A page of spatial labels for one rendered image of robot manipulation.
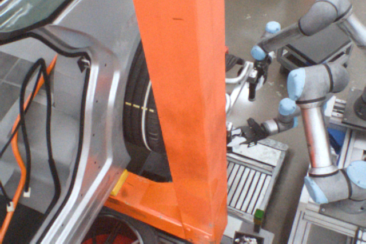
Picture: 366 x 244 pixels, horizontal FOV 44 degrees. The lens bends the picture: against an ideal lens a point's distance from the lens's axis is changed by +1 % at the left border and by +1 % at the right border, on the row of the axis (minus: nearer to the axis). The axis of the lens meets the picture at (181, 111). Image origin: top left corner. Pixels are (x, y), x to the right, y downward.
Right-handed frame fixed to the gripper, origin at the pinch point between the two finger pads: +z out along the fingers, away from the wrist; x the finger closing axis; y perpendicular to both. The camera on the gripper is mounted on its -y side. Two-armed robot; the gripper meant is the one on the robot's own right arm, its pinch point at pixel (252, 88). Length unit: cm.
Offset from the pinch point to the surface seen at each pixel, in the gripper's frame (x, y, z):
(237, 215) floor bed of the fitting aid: 6, -76, 37
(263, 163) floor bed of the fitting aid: 8, -82, -6
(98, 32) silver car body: -42, 72, 52
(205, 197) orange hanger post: 8, 26, 76
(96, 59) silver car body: -45, 59, 54
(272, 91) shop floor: -5, -83, -68
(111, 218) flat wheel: -46, -34, 80
